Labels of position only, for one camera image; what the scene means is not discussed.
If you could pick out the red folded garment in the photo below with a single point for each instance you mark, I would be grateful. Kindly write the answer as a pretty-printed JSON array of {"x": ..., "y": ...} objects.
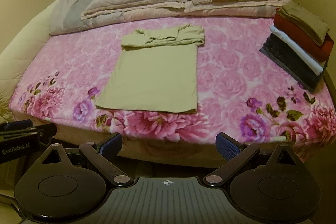
[{"x": 307, "y": 43}]

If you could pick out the white folded garment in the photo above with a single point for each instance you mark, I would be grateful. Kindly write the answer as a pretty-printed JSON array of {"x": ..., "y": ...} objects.
[{"x": 296, "y": 52}]

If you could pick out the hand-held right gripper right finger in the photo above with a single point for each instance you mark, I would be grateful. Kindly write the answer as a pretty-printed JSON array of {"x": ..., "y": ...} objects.
[{"x": 227, "y": 146}]

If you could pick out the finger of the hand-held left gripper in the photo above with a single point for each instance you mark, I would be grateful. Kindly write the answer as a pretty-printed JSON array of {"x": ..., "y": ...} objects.
[
  {"x": 47, "y": 132},
  {"x": 19, "y": 124}
]

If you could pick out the cream padded headboard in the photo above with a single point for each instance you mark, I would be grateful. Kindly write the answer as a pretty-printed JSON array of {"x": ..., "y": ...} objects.
[{"x": 31, "y": 37}]

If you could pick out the grey quilt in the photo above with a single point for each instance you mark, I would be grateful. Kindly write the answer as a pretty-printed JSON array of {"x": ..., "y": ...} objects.
[{"x": 71, "y": 14}]

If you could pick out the tan bed base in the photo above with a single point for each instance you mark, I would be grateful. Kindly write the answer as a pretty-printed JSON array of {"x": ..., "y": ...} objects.
[{"x": 170, "y": 153}]

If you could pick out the beige t-shirt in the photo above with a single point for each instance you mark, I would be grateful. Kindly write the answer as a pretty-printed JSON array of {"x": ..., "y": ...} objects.
[{"x": 157, "y": 71}]

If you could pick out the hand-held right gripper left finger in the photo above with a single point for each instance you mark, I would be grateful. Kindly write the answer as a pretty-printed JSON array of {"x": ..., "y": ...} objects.
[{"x": 111, "y": 146}]

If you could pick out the olive brown folded garment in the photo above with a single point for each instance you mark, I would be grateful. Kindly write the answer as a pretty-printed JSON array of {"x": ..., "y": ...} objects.
[{"x": 304, "y": 19}]

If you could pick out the pink floral bed sheet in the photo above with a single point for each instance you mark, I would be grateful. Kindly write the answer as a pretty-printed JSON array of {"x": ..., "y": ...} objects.
[{"x": 223, "y": 69}]

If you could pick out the dark navy folded garment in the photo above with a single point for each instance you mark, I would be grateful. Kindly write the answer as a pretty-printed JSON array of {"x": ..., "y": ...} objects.
[{"x": 291, "y": 66}]

